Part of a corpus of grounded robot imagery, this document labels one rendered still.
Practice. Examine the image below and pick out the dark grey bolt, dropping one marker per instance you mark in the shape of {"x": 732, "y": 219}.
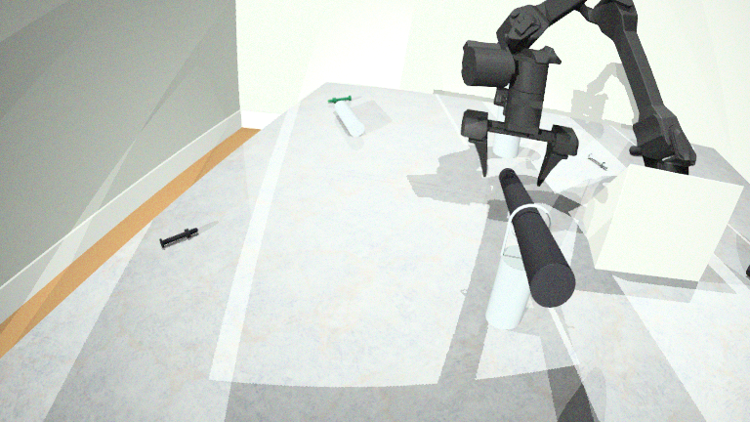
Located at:
{"x": 187, "y": 234}

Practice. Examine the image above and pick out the small grey bolt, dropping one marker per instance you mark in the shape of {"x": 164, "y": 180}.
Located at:
{"x": 602, "y": 164}

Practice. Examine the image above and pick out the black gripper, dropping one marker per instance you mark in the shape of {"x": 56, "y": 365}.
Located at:
{"x": 522, "y": 119}

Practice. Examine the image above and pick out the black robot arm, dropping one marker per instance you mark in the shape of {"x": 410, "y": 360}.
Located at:
{"x": 510, "y": 61}

